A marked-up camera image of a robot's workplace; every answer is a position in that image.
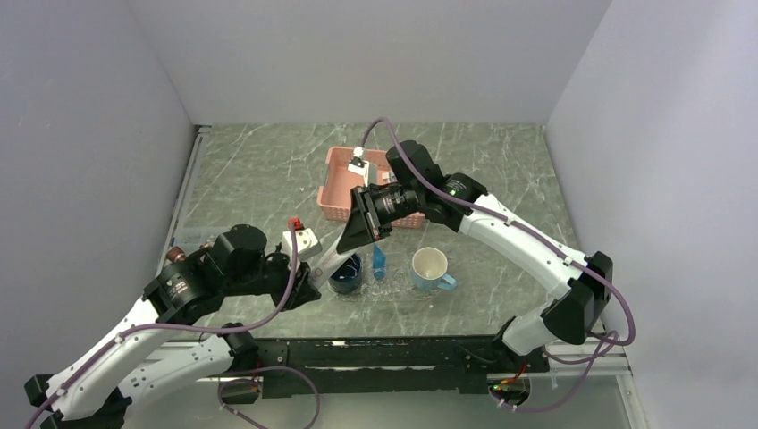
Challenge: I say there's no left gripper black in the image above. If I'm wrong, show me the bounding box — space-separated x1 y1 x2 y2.
224 243 322 311

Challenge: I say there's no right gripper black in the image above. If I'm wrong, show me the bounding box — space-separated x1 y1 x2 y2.
336 183 422 253

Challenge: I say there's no blue toothpaste tube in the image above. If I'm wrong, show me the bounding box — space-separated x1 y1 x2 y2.
372 243 387 281

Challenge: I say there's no pink perforated plastic basket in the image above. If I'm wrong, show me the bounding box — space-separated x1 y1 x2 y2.
316 147 391 222

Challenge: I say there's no dark blue mug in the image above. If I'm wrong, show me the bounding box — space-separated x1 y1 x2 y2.
328 253 363 295

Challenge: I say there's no clear textured oval tray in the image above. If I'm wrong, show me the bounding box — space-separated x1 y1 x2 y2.
325 262 439 302

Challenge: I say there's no light blue white mug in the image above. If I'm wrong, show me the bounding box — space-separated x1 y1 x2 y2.
410 247 458 293

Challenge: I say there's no clear acrylic toothbrush holder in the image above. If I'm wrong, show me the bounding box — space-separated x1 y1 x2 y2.
360 263 415 301

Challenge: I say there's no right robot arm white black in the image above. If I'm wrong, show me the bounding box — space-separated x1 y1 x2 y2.
316 140 612 371

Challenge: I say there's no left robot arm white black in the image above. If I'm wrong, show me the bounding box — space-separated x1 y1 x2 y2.
24 219 342 428

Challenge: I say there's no copper brass fitting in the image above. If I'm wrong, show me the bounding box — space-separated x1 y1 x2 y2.
165 242 212 264

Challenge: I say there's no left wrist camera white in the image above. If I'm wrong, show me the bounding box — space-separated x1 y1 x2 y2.
281 217 323 260

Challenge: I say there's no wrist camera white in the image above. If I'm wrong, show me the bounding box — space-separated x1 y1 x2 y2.
281 217 323 260
347 147 377 187

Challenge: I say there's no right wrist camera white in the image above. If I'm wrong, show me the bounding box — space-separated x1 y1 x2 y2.
347 147 377 187

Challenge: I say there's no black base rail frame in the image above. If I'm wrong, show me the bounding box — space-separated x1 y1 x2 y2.
223 334 550 399

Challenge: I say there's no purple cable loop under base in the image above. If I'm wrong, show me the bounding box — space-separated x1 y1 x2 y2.
216 366 324 429

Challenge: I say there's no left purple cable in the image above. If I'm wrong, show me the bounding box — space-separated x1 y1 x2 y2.
23 227 299 429

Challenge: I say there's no purple cable under right base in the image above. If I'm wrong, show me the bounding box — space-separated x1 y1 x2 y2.
489 329 619 415

